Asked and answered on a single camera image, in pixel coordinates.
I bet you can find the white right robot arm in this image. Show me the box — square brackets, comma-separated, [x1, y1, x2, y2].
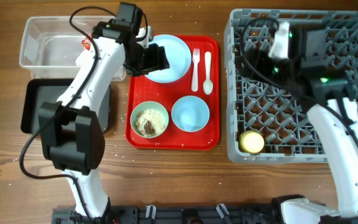
[239, 21, 358, 223]

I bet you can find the yellow plastic cup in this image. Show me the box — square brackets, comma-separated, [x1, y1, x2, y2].
[238, 131, 265, 154]

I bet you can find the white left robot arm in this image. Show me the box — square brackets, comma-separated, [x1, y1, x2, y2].
[39, 19, 169, 222]

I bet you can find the light blue bowl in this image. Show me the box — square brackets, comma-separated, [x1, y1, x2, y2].
[171, 95, 210, 133]

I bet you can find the black plastic tray bin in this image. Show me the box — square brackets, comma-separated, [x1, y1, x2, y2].
[21, 78, 111, 134]

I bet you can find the white napkin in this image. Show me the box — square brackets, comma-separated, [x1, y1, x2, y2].
[75, 49, 90, 67]

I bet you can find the clear plastic bin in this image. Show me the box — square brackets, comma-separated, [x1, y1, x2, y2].
[19, 16, 152, 82]

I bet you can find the red snack wrapper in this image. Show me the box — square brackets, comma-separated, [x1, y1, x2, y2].
[81, 33, 92, 50]

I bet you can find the white plastic spoon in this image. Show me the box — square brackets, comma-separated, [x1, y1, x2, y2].
[203, 52, 213, 95]

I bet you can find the green bowl with food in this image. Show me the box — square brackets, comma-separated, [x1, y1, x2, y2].
[130, 101, 169, 139]

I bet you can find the grey dishwasher rack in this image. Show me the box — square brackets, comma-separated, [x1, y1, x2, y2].
[224, 9, 358, 164]

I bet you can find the white plastic fork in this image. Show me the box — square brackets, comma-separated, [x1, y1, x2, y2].
[191, 49, 200, 92]

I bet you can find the light blue plate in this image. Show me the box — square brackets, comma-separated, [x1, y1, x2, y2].
[145, 34, 191, 83]

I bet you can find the red serving tray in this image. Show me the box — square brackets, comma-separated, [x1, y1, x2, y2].
[125, 35, 220, 151]

